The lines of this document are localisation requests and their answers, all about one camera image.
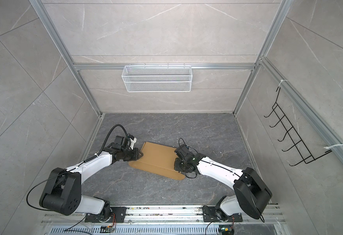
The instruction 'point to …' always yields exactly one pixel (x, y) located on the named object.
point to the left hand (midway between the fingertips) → (141, 151)
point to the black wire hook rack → (306, 153)
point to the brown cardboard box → (159, 159)
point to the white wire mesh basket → (157, 79)
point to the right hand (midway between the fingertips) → (176, 165)
